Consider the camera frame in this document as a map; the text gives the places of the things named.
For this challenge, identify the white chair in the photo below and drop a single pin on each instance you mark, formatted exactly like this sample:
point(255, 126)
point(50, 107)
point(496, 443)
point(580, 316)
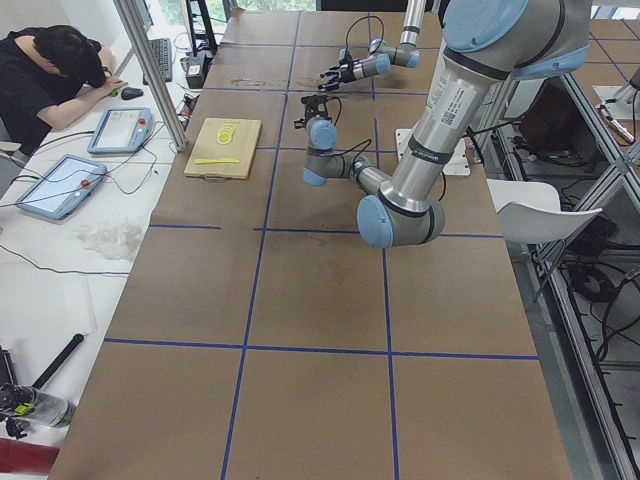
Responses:
point(530, 212)

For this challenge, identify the black keyboard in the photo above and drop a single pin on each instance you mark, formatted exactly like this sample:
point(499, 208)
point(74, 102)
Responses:
point(161, 50)

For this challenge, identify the yellow plastic knife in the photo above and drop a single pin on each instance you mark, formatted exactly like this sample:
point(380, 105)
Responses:
point(211, 161)

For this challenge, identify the clear plastic bottle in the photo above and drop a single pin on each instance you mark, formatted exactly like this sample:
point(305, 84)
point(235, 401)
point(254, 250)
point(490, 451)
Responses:
point(31, 404)

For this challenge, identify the front lemon slice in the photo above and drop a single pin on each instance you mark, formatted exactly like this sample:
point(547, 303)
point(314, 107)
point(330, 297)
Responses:
point(222, 138)

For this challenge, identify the white foam strip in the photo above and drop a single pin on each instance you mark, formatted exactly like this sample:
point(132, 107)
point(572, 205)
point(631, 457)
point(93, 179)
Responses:
point(78, 306)

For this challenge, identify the black computer mouse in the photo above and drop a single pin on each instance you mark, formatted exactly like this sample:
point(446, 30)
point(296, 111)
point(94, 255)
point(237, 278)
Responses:
point(130, 93)

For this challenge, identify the teach pendant tablet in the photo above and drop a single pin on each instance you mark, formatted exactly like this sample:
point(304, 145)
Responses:
point(121, 131)
point(62, 188)

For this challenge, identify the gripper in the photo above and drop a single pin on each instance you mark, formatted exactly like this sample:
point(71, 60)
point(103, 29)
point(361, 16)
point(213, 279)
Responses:
point(352, 69)
point(314, 107)

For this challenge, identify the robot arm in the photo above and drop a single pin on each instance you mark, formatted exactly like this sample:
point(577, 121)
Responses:
point(381, 54)
point(484, 43)

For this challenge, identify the seated person black shirt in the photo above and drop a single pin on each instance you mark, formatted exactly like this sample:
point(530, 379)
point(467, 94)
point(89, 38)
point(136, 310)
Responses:
point(50, 78)

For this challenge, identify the aluminium frame post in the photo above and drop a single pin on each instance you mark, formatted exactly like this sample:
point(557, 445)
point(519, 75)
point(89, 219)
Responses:
point(136, 32)

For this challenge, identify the black box with label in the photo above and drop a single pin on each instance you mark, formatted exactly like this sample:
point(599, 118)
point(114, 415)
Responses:
point(196, 70)

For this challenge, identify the left teach pendant tablet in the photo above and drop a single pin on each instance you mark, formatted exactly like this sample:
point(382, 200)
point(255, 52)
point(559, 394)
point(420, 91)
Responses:
point(62, 188)

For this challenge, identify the black stick handle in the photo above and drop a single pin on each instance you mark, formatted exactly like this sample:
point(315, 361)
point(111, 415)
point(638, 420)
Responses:
point(58, 361)

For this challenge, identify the right teach pendant tablet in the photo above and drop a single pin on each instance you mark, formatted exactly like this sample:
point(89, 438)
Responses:
point(121, 131)

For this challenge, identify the crumpled white tissue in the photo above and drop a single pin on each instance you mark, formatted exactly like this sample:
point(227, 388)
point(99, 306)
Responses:
point(113, 240)

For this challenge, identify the bamboo cutting board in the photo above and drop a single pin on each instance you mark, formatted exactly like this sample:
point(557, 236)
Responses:
point(242, 146)

